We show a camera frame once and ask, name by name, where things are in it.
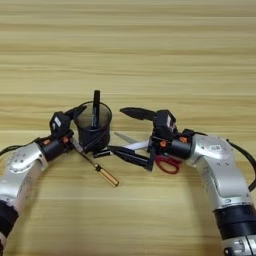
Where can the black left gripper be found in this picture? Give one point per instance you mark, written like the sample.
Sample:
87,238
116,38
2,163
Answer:
53,148

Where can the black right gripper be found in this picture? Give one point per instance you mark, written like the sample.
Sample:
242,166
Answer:
178,148

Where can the black mesh pen cup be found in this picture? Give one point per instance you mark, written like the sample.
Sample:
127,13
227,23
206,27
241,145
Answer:
86,133

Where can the black pen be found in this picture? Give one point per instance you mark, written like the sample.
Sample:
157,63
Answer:
96,106

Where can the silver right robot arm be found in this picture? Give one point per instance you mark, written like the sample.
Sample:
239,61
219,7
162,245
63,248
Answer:
223,176

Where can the left gripper small black box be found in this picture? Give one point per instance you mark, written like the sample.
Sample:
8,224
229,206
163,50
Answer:
60,123

